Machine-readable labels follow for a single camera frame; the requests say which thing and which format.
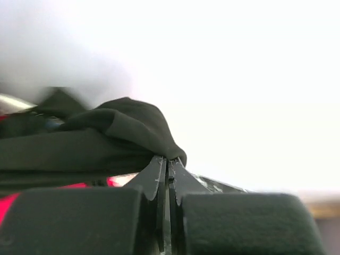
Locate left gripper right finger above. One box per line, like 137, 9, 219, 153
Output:
167, 159, 326, 254

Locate black graphic t shirt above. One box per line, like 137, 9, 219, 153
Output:
1, 89, 187, 197

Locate pink t shirt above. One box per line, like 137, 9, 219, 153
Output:
1, 173, 137, 223

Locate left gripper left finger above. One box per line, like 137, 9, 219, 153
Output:
1, 157, 167, 254

